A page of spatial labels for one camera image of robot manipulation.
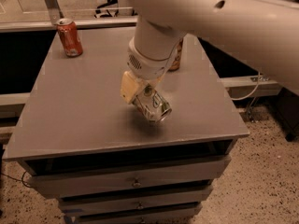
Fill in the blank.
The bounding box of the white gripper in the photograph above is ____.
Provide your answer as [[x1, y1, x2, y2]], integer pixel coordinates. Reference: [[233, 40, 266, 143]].
[[121, 36, 175, 104]]

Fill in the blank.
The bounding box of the white green 7up can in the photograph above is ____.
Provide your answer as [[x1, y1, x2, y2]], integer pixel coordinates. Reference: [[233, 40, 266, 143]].
[[133, 85, 172, 122]]

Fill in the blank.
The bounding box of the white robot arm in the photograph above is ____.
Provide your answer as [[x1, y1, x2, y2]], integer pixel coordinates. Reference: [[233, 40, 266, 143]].
[[121, 0, 299, 104]]

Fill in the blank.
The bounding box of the gold LaCroix can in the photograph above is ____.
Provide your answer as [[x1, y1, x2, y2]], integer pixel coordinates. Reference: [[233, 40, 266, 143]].
[[169, 39, 183, 72]]

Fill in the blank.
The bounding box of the orange soda can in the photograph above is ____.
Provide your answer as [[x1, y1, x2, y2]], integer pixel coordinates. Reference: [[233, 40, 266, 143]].
[[56, 18, 83, 57]]

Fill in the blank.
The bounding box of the grey drawer cabinet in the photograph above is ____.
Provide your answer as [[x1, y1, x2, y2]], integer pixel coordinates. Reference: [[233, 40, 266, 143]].
[[4, 27, 248, 224]]

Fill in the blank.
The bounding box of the white cable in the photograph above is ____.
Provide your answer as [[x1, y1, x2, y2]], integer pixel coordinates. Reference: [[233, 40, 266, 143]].
[[231, 72, 262, 102]]

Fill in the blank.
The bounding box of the metal railing frame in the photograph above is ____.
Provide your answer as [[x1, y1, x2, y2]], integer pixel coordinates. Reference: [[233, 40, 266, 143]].
[[0, 0, 136, 33]]

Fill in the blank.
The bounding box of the black floor cable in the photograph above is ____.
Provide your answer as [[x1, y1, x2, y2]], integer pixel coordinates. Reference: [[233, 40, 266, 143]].
[[0, 170, 34, 189]]

